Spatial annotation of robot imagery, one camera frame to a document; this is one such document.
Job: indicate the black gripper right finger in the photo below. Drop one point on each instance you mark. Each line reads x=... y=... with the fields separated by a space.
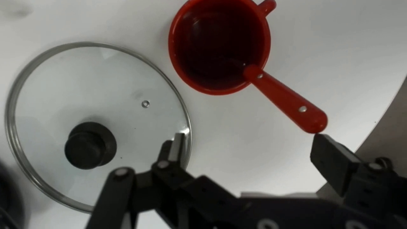
x=338 y=167

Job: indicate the red mug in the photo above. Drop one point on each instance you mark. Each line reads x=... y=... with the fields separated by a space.
x=220 y=45

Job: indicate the glass pot lid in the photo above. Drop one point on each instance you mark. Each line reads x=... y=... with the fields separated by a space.
x=84 y=110

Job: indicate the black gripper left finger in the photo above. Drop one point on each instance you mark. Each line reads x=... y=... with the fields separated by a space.
x=169 y=191

